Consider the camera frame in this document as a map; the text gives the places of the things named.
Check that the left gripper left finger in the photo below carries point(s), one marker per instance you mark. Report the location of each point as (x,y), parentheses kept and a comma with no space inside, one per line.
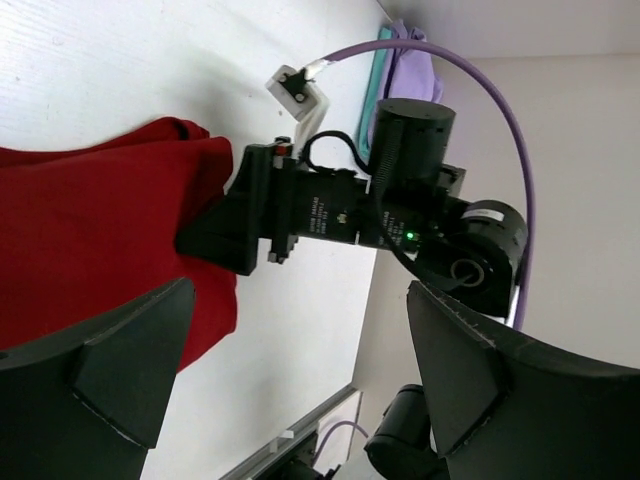
(89,401)

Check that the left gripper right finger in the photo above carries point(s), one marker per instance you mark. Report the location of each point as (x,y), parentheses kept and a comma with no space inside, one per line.
(504,405)

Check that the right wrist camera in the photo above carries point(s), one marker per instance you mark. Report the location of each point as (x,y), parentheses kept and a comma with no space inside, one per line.
(298,94)

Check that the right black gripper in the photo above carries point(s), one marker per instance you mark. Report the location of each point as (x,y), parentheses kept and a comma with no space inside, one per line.
(227,235)

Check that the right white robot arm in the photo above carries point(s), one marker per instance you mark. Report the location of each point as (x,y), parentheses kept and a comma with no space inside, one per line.
(403,199)

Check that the red t shirt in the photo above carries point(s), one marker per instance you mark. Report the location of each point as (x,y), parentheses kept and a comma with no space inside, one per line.
(86,231)

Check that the folded lavender t shirt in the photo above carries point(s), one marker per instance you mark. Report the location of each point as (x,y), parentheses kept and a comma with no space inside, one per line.
(411,75)

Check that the folded teal cloth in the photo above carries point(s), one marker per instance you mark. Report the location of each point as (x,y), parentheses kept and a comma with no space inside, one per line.
(374,92)

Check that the aluminium rail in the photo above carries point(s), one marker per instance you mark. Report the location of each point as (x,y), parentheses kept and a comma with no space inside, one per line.
(268,456)

